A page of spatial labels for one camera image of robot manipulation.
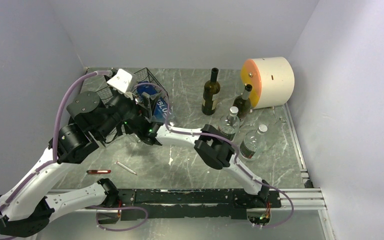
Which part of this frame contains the dark green wine bottle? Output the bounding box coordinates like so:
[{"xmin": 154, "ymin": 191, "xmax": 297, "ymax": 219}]
[{"xmin": 201, "ymin": 67, "xmax": 221, "ymax": 116}]

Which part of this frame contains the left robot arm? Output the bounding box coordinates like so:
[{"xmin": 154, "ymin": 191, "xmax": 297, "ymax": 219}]
[{"xmin": 0, "ymin": 91, "xmax": 165, "ymax": 240}]

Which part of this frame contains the black wire wine rack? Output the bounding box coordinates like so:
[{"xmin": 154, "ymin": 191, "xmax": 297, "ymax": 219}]
[{"xmin": 76, "ymin": 67, "xmax": 171, "ymax": 147}]

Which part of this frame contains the clear round bottle silver cap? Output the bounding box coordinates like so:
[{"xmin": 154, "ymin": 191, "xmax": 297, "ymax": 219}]
[{"xmin": 217, "ymin": 106, "xmax": 240, "ymax": 141}]

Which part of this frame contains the blue square bottle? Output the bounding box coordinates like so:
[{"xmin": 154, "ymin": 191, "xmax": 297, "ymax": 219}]
[{"xmin": 136, "ymin": 81, "xmax": 174, "ymax": 123}]

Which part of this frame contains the clear round bottle dark label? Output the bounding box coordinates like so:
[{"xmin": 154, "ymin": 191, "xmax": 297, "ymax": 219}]
[{"xmin": 239, "ymin": 124, "xmax": 268, "ymax": 161}]

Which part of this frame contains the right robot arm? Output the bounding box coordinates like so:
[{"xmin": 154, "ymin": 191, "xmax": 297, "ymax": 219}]
[{"xmin": 128, "ymin": 122, "xmax": 270, "ymax": 209}]

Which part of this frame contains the dark wine bottle white neck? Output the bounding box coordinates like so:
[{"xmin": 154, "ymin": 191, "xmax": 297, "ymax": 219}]
[{"xmin": 232, "ymin": 83, "xmax": 253, "ymax": 124}]

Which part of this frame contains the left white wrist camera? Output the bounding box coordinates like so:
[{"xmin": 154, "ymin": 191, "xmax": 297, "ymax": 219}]
[{"xmin": 107, "ymin": 68, "xmax": 137, "ymax": 97}]

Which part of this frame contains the cream cylinder orange face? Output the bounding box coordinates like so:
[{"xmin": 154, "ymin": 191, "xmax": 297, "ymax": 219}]
[{"xmin": 240, "ymin": 56, "xmax": 295, "ymax": 109}]

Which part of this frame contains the white pen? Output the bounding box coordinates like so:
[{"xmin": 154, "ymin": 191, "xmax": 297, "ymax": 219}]
[{"xmin": 115, "ymin": 161, "xmax": 138, "ymax": 176}]

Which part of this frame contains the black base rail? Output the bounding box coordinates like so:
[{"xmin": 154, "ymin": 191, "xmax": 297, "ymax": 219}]
[{"xmin": 101, "ymin": 188, "xmax": 282, "ymax": 221}]

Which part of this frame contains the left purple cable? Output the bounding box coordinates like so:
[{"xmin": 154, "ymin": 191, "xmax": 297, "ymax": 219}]
[{"xmin": 0, "ymin": 69, "xmax": 113, "ymax": 240}]

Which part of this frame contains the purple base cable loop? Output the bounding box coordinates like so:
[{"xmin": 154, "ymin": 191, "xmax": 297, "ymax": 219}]
[{"xmin": 95, "ymin": 206, "xmax": 149, "ymax": 232}]

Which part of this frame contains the red pen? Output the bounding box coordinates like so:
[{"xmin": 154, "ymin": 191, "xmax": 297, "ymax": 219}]
[{"xmin": 86, "ymin": 169, "xmax": 112, "ymax": 175}]

